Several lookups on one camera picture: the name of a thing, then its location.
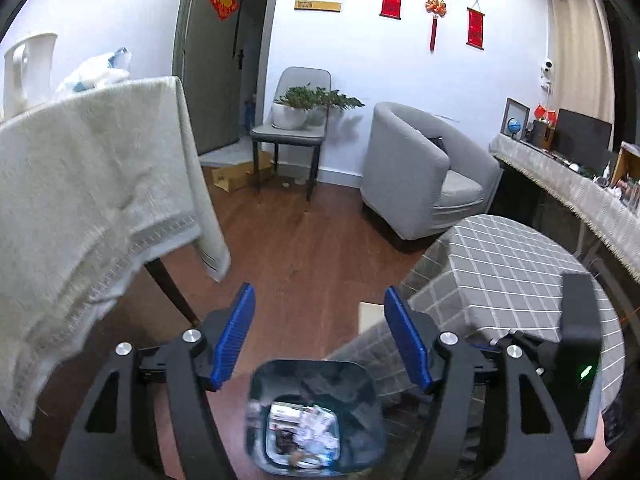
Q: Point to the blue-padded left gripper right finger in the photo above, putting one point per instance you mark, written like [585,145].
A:
[442,364]

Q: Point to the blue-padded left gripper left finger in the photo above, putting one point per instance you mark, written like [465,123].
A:
[114,435]

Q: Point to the dark blue trash bin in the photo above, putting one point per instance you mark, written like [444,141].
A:
[313,419]

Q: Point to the person's right hand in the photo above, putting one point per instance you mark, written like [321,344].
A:
[591,460]

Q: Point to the grey checked tablecloth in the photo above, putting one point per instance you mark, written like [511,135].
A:
[485,276]

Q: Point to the beige fringed desk cloth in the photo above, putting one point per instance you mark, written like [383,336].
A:
[609,220]

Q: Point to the wooden bookshelf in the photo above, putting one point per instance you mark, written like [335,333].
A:
[626,173]

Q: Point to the black monitor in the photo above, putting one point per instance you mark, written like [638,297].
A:
[582,139]

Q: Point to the beige tablecloth side table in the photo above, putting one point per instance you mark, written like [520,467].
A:
[92,187]

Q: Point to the grey armchair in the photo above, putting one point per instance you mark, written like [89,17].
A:
[417,189]

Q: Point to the small blue globe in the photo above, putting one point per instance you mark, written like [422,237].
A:
[513,127]

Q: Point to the small red flags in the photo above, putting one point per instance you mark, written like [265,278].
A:
[541,114]

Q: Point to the cardboard box on floor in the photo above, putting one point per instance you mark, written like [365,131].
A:
[231,178]

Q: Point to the black handbag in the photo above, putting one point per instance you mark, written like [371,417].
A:
[439,143]

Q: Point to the beige curtain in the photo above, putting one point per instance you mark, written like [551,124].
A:
[582,56]

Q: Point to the grey dining chair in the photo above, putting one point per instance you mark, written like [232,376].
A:
[311,135]

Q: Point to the potted green plant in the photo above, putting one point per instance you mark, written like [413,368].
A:
[291,109]

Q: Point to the white plastic bag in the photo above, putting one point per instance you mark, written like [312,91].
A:
[97,72]

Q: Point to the right red scroll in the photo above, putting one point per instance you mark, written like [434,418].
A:
[475,29]

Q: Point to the white electric kettle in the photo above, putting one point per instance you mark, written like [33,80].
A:
[27,74]

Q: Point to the grey door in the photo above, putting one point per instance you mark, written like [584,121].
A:
[217,62]

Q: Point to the red fu door sticker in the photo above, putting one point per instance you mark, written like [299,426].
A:
[225,8]

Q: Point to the grey picture frame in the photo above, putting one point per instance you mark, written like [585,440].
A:
[518,110]

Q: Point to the white security camera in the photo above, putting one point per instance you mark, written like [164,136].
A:
[546,75]

